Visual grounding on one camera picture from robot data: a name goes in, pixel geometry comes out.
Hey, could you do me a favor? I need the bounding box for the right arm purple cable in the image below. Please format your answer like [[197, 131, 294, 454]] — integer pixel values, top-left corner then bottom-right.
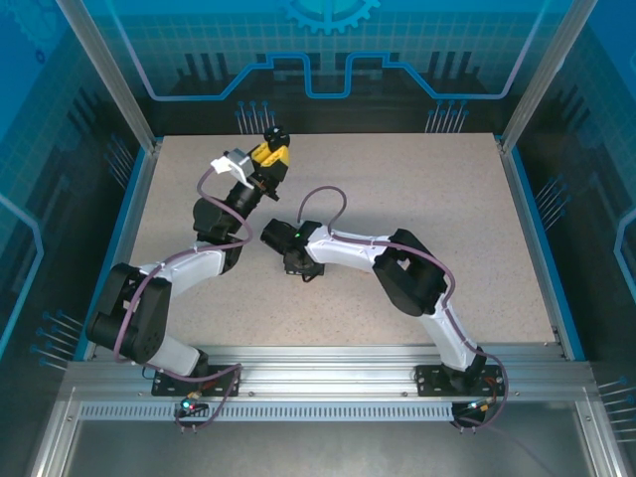
[[297, 185, 511, 433]]

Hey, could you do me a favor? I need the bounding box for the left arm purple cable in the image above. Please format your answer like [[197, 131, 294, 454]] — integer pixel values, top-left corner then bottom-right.
[[112, 166, 252, 432]]

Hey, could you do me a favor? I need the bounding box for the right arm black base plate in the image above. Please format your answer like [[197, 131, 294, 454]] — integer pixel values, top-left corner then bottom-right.
[[414, 365, 508, 398]]

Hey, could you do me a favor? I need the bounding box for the aluminium table side rail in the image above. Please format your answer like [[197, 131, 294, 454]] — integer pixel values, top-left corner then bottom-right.
[[498, 140, 570, 362], [84, 140, 164, 362]]

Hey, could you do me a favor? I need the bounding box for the slotted grey cable duct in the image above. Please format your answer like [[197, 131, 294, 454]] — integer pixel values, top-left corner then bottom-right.
[[79, 402, 456, 422]]

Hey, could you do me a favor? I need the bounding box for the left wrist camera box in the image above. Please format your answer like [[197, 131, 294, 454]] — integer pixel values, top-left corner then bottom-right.
[[210, 147, 257, 183]]

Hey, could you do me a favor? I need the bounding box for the aluminium mounting rail beam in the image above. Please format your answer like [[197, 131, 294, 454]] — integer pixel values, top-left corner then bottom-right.
[[64, 344, 597, 399]]

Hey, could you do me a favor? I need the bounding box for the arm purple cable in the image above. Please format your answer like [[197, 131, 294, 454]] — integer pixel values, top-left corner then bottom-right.
[[297, 185, 511, 433], [112, 166, 252, 432]]

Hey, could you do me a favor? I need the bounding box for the black earbud charging case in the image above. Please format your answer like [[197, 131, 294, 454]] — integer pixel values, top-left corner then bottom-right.
[[263, 126, 291, 149]]

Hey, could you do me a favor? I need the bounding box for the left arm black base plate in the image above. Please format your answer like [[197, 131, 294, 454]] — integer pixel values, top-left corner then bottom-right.
[[150, 365, 243, 398]]

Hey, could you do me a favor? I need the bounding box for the aluminium corner post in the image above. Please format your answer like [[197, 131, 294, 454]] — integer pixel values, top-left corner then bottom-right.
[[498, 0, 601, 153], [54, 0, 164, 153]]

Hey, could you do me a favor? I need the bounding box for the grey metal shelf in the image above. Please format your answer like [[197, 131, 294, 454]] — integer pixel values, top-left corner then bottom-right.
[[62, 419, 595, 477]]

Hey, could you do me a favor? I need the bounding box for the black connector with LED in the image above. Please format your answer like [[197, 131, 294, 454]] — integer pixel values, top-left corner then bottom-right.
[[454, 397, 498, 423], [176, 392, 209, 419]]

